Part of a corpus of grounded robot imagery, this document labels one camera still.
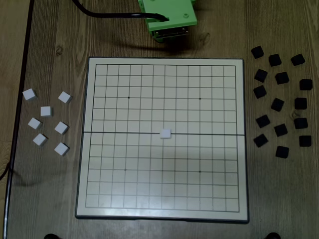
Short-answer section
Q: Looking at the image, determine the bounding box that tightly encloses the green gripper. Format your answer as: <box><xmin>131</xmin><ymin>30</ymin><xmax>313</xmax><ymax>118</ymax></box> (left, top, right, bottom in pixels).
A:
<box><xmin>138</xmin><ymin>0</ymin><xmax>198</xmax><ymax>43</ymax></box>

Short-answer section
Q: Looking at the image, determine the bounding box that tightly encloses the black cube stone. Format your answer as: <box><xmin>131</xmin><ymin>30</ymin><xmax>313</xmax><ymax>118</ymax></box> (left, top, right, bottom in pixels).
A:
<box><xmin>294</xmin><ymin>97</ymin><xmax>308</xmax><ymax>111</ymax></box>
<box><xmin>268</xmin><ymin>53</ymin><xmax>283</xmax><ymax>67</ymax></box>
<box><xmin>270</xmin><ymin>98</ymin><xmax>286</xmax><ymax>112</ymax></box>
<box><xmin>253</xmin><ymin>85</ymin><xmax>268</xmax><ymax>99</ymax></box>
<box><xmin>290</xmin><ymin>53</ymin><xmax>306</xmax><ymax>67</ymax></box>
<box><xmin>298</xmin><ymin>135</ymin><xmax>313</xmax><ymax>148</ymax></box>
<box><xmin>255</xmin><ymin>115</ymin><xmax>271</xmax><ymax>129</ymax></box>
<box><xmin>275</xmin><ymin>71</ymin><xmax>290</xmax><ymax>85</ymax></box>
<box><xmin>273</xmin><ymin>123</ymin><xmax>289</xmax><ymax>137</ymax></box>
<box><xmin>275</xmin><ymin>145</ymin><xmax>291</xmax><ymax>159</ymax></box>
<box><xmin>293</xmin><ymin>117</ymin><xmax>309</xmax><ymax>130</ymax></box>
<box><xmin>250</xmin><ymin>45</ymin><xmax>265</xmax><ymax>60</ymax></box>
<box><xmin>299</xmin><ymin>78</ymin><xmax>314</xmax><ymax>91</ymax></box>
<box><xmin>253</xmin><ymin>69</ymin><xmax>269</xmax><ymax>83</ymax></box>
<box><xmin>253</xmin><ymin>133</ymin><xmax>269</xmax><ymax>148</ymax></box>

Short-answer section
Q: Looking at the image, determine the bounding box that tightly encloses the white Go board with grid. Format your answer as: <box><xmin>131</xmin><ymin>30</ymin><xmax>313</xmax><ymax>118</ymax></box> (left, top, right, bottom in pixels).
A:
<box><xmin>74</xmin><ymin>56</ymin><xmax>250</xmax><ymax>224</ymax></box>

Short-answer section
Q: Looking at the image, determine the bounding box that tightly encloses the thick black camera cable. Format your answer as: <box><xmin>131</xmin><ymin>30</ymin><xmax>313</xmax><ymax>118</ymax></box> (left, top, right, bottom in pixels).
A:
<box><xmin>72</xmin><ymin>0</ymin><xmax>170</xmax><ymax>22</ymax></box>

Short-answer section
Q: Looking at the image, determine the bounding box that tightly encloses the thin dark wire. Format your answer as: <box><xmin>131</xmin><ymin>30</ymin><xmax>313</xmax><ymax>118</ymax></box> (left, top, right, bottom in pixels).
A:
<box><xmin>0</xmin><ymin>159</ymin><xmax>13</xmax><ymax>181</ymax></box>

